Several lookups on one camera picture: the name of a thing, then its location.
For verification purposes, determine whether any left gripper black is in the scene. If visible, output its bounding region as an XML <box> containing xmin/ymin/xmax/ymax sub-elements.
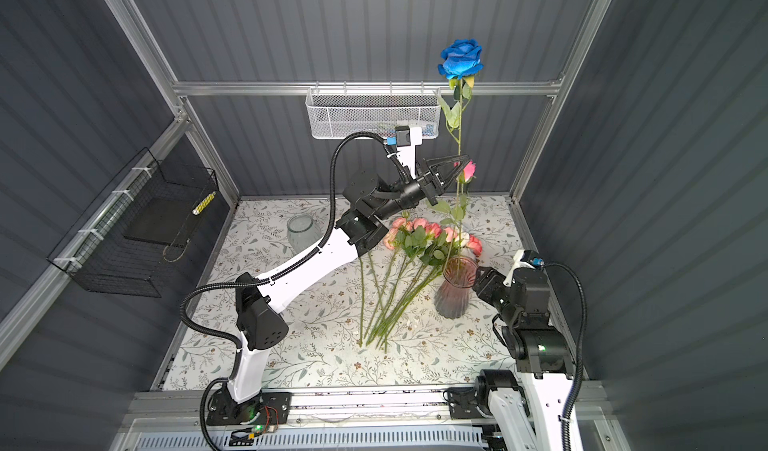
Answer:
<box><xmin>370</xmin><ymin>151</ymin><xmax>461</xmax><ymax>226</ymax></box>

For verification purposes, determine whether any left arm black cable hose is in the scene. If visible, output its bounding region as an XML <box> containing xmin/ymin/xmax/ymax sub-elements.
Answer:
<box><xmin>179</xmin><ymin>131</ymin><xmax>397</xmax><ymax>451</ymax></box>

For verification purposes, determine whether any yellow item in black basket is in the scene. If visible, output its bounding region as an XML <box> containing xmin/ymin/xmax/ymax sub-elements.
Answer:
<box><xmin>192</xmin><ymin>191</ymin><xmax>217</xmax><ymax>216</ymax></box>

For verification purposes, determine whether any bunch of artificial roses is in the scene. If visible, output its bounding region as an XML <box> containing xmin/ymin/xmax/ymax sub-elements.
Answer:
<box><xmin>358</xmin><ymin>215</ymin><xmax>483</xmax><ymax>350</ymax></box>

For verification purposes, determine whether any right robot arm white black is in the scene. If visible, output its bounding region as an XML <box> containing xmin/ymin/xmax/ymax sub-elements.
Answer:
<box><xmin>443</xmin><ymin>265</ymin><xmax>583</xmax><ymax>450</ymax></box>

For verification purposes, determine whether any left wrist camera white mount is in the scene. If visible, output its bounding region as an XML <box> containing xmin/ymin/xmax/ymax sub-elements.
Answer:
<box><xmin>384</xmin><ymin>129</ymin><xmax>423</xmax><ymax>178</ymax></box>

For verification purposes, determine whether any white wire mesh basket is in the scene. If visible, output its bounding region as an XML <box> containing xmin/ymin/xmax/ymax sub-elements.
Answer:
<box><xmin>305</xmin><ymin>88</ymin><xmax>441</xmax><ymax>140</ymax></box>

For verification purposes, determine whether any black wire basket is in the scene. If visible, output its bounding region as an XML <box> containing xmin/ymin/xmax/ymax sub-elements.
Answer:
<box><xmin>48</xmin><ymin>150</ymin><xmax>219</xmax><ymax>298</ymax></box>

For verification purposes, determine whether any pink ribbed glass vase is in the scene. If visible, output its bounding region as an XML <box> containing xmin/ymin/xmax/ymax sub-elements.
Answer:
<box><xmin>434</xmin><ymin>256</ymin><xmax>477</xmax><ymax>319</ymax></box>

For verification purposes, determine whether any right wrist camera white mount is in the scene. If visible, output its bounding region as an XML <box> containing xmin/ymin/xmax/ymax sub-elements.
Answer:
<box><xmin>504</xmin><ymin>249</ymin><xmax>545</xmax><ymax>286</ymax></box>

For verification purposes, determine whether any magenta pink artificial rose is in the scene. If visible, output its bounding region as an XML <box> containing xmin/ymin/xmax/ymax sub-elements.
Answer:
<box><xmin>458</xmin><ymin>160</ymin><xmax>476</xmax><ymax>184</ymax></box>

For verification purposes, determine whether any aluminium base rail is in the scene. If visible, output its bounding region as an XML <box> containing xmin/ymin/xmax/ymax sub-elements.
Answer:
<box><xmin>125</xmin><ymin>383</ymin><xmax>607</xmax><ymax>434</ymax></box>

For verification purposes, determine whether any clear ribbed glass vase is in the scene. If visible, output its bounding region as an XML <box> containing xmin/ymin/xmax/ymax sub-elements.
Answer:
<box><xmin>287</xmin><ymin>214</ymin><xmax>323</xmax><ymax>254</ymax></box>

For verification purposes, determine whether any blue artificial rose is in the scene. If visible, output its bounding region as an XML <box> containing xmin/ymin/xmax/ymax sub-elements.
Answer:
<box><xmin>433</xmin><ymin>38</ymin><xmax>485</xmax><ymax>260</ymax></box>

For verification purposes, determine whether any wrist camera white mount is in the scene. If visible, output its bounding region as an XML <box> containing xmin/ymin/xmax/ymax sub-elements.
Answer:
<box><xmin>384</xmin><ymin>129</ymin><xmax>423</xmax><ymax>178</ymax></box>
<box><xmin>504</xmin><ymin>249</ymin><xmax>545</xmax><ymax>286</ymax></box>

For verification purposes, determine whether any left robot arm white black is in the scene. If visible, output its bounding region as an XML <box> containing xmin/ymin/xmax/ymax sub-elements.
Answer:
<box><xmin>203</xmin><ymin>154</ymin><xmax>470</xmax><ymax>425</ymax></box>

